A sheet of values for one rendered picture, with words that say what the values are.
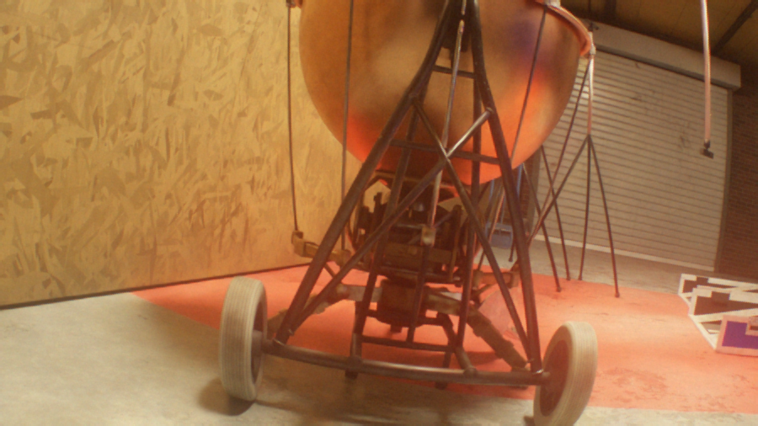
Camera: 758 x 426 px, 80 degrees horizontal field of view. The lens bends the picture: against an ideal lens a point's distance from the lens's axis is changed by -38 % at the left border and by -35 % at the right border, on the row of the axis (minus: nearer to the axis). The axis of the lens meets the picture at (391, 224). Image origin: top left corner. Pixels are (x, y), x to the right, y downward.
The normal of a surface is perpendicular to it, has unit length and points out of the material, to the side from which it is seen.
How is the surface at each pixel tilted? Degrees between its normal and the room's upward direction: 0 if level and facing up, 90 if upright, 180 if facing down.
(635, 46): 90
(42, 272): 90
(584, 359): 57
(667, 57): 90
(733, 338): 90
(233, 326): 66
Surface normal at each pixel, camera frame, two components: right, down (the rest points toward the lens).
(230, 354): 0.04, 0.03
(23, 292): 0.95, 0.17
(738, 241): -0.28, 0.01
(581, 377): 0.07, -0.25
